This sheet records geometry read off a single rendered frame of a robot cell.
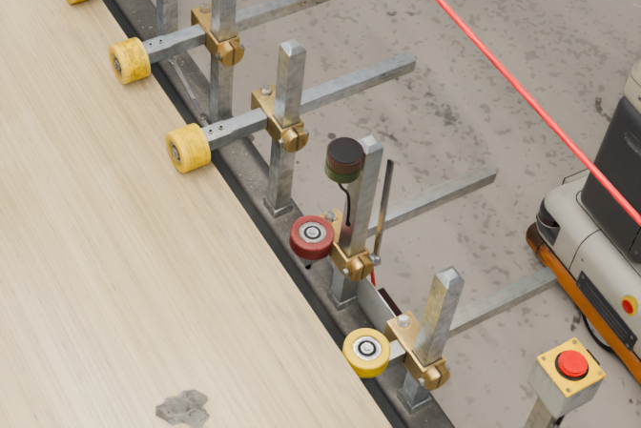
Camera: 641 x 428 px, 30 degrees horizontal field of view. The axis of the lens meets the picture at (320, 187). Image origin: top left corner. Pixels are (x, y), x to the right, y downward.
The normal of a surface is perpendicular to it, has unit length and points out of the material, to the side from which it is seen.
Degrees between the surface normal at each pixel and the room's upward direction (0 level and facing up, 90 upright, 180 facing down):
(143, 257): 0
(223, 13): 90
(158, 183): 0
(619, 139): 90
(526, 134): 0
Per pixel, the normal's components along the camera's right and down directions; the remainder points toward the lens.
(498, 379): 0.08, -0.62
